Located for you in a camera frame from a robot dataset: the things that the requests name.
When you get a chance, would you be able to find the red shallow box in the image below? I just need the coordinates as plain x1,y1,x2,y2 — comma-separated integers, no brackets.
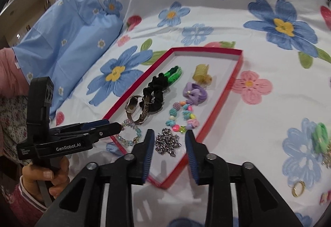
102,47,244,189

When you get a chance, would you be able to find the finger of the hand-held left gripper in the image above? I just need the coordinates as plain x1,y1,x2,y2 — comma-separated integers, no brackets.
59,123,123,145
55,120,111,134

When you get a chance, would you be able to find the purple bow hair tie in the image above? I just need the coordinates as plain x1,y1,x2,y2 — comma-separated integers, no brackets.
182,82,209,106

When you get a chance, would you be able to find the silver chain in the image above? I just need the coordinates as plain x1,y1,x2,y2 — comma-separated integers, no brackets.
155,127,181,157

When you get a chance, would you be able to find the colourful bead bracelet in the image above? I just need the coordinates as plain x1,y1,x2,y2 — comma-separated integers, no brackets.
165,101,199,134

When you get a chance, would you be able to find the light blue pillow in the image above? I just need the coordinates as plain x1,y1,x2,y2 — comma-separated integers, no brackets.
12,0,125,120

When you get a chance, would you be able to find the pink hair clip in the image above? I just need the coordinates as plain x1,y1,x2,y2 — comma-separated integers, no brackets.
319,189,331,204

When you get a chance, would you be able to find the black scrunchie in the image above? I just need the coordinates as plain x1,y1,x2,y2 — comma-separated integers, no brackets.
142,74,171,115

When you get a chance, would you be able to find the person's left hand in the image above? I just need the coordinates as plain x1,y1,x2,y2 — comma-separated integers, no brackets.
22,157,70,202

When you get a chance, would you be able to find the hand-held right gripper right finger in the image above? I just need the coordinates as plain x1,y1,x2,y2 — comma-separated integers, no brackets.
185,129,304,227

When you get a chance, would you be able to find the green braided bracelet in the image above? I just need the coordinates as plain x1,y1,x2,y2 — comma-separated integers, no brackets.
165,65,183,85

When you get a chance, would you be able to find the person's left forearm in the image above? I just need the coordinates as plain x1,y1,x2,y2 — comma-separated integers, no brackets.
0,178,48,227

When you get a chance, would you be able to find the gold ring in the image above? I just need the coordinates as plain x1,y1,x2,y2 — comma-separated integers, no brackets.
292,181,306,197

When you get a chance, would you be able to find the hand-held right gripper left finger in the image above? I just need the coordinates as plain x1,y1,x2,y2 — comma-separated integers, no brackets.
35,129,156,227

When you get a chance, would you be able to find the yellow hair claw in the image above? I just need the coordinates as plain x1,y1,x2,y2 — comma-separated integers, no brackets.
192,63,212,86

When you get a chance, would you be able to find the green bow hair tie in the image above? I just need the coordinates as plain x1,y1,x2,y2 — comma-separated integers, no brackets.
312,123,331,153

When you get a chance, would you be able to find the clear crystal bead bracelet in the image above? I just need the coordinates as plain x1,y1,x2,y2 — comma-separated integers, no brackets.
116,119,143,146

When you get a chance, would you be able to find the person's pink floral clothing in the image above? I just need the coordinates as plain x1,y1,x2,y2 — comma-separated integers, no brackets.
0,47,30,165

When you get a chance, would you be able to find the silver wrist watch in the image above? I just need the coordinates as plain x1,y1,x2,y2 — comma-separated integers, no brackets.
125,94,153,124

